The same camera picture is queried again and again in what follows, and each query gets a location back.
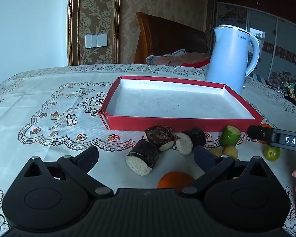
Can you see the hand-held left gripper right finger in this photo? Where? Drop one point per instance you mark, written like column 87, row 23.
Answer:
column 204, row 157

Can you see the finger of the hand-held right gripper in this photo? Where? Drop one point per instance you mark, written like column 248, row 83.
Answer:
column 259, row 132

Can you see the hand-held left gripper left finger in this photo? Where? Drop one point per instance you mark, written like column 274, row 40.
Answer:
column 88, row 158

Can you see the orange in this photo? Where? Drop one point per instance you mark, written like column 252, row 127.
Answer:
column 265, row 126
column 174, row 180

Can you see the small yellow fruit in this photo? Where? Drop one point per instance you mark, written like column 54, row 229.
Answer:
column 215, row 151

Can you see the dark sugarcane piece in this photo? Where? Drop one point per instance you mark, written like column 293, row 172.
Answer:
column 143, row 156
column 191, row 139

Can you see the small green citrus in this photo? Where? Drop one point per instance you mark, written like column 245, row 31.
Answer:
column 272, row 153

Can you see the round yellow fruit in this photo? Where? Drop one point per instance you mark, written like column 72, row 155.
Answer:
column 230, row 151

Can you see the red cardboard box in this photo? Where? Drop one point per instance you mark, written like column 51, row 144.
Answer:
column 172, row 103

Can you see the green cut fruit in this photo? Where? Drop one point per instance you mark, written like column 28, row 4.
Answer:
column 229, row 135

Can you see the brown sugarcane piece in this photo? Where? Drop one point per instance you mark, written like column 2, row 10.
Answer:
column 160, row 135

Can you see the floral lace tablecloth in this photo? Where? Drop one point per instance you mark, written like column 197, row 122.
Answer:
column 39, row 133

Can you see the white electric kettle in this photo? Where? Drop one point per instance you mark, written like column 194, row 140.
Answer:
column 227, row 59

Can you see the wardrobe with sliding doors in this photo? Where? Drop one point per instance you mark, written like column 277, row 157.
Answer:
column 271, row 42

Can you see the red striped cloth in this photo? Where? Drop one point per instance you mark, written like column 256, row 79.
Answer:
column 197, row 63

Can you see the folded clothes pile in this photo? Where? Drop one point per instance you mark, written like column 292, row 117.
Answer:
column 167, row 59

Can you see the wooden headboard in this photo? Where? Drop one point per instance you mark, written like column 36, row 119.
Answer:
column 167, row 34

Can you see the white light switch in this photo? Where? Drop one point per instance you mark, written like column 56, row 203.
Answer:
column 96, row 41

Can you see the gold wall frame moulding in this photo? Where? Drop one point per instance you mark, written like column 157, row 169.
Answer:
column 72, row 29

